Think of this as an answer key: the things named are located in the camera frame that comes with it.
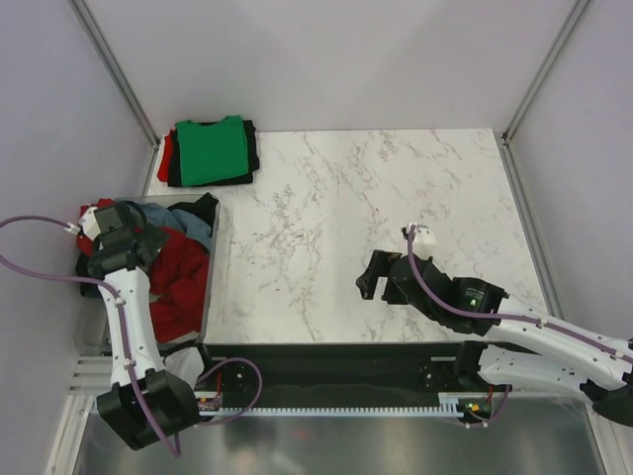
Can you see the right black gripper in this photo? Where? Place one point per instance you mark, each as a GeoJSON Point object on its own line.
{"type": "Point", "coordinates": [367, 280]}

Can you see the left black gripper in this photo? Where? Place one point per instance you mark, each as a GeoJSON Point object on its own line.
{"type": "Point", "coordinates": [153, 237]}

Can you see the dark red t shirt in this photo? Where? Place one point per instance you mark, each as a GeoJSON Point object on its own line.
{"type": "Point", "coordinates": [178, 287]}

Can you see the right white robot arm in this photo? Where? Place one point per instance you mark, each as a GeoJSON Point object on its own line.
{"type": "Point", "coordinates": [510, 343]}

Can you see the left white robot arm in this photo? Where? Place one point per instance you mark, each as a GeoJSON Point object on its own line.
{"type": "Point", "coordinates": [151, 398]}

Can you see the grey blue t shirt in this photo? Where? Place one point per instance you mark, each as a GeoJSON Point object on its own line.
{"type": "Point", "coordinates": [179, 220]}

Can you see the black t shirt in bin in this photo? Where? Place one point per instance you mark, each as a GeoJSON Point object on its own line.
{"type": "Point", "coordinates": [204, 208]}

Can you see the folded red t shirt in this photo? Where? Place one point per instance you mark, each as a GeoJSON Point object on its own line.
{"type": "Point", "coordinates": [165, 153]}

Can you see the grey plastic bin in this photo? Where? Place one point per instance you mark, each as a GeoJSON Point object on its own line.
{"type": "Point", "coordinates": [213, 267]}

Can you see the folded green t shirt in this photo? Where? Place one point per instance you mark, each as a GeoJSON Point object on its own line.
{"type": "Point", "coordinates": [212, 153]}

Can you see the folded black t shirt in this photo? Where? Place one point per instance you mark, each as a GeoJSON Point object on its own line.
{"type": "Point", "coordinates": [174, 176]}

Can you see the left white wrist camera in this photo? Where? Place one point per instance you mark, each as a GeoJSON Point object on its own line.
{"type": "Point", "coordinates": [87, 225]}

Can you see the aluminium rail front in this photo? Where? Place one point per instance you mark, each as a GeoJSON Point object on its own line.
{"type": "Point", "coordinates": [91, 376]}

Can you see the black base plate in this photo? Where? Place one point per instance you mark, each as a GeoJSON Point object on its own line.
{"type": "Point", "coordinates": [284, 376]}

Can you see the white slotted cable duct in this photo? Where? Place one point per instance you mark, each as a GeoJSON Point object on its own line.
{"type": "Point", "coordinates": [212, 407]}

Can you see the left aluminium frame post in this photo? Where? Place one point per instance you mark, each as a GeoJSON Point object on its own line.
{"type": "Point", "coordinates": [97, 38]}

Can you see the aluminium frame post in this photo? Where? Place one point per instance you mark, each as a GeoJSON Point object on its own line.
{"type": "Point", "coordinates": [97, 38]}
{"type": "Point", "coordinates": [571, 23]}

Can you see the right aluminium frame post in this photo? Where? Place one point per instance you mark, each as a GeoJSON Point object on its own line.
{"type": "Point", "coordinates": [571, 23]}

